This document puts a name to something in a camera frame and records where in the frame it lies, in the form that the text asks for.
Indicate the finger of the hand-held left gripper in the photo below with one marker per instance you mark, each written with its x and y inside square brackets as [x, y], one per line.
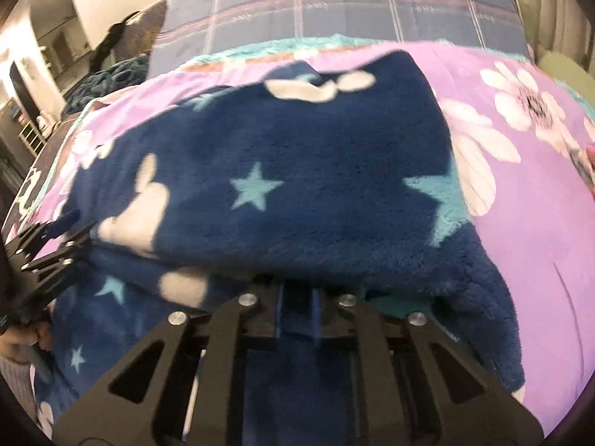
[65, 223]
[69, 260]

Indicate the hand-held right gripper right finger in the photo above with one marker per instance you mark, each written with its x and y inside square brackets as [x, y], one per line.
[315, 311]

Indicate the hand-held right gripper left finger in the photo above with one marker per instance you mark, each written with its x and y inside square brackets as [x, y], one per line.
[279, 311]

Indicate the navy star print fleece garment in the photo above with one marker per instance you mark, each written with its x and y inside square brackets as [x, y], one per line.
[302, 172]

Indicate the person's left forearm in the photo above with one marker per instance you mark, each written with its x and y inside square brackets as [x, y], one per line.
[14, 388]

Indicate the pink folded clothes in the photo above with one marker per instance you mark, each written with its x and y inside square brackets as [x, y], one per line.
[591, 167]

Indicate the person's left hand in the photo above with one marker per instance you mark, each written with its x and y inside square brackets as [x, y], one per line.
[23, 341]

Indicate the white shelf rack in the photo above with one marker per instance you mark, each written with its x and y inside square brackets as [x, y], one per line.
[32, 137]

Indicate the teal knit cloth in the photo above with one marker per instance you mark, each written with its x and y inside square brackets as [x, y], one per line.
[107, 80]

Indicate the black jacket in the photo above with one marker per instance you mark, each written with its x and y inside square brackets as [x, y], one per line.
[110, 39]

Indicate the brown patterned pillow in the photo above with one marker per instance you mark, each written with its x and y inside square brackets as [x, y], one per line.
[148, 28]

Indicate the purple floral blanket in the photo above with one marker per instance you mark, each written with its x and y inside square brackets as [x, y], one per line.
[534, 241]

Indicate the blue plaid pillow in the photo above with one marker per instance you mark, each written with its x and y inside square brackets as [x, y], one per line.
[325, 0]

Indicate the green pillow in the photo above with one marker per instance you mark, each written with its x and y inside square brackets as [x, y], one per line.
[563, 70]

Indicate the white curtain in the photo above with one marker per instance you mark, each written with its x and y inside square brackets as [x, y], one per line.
[548, 9]

